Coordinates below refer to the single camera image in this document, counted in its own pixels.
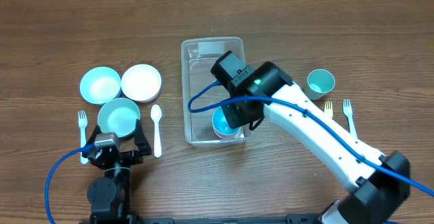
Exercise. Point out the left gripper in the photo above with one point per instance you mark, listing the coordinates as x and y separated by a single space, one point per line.
135 157

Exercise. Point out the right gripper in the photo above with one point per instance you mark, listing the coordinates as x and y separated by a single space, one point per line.
237 118

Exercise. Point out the teal green bowl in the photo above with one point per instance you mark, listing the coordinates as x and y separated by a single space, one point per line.
119 116

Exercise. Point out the blue plastic cup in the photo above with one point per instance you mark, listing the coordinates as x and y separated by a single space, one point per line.
220 123

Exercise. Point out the white plastic spoon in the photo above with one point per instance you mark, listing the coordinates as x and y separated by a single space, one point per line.
156 115

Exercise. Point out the light blue bowl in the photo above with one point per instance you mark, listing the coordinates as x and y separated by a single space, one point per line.
100 85

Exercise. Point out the white pink bowl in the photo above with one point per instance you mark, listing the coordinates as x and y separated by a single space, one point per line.
141 83

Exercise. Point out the green plastic cup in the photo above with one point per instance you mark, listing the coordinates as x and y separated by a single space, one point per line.
319 83

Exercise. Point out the pink plastic cup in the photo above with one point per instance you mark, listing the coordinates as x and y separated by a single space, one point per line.
231 134

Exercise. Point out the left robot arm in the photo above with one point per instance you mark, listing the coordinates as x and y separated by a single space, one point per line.
110 195

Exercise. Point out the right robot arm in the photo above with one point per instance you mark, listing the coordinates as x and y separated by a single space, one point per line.
377 184

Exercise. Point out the clear plastic container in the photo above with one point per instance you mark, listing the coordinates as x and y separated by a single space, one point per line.
197 58

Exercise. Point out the white fork left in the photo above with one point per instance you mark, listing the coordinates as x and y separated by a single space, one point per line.
82 124

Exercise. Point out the white fork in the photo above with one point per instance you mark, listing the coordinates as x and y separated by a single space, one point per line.
348 112
82 124

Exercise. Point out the yellow plastic fork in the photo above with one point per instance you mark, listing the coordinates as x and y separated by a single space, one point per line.
328 109

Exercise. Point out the white fork right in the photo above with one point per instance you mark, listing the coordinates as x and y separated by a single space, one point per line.
348 112

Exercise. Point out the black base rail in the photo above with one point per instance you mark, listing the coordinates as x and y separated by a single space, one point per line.
217 220

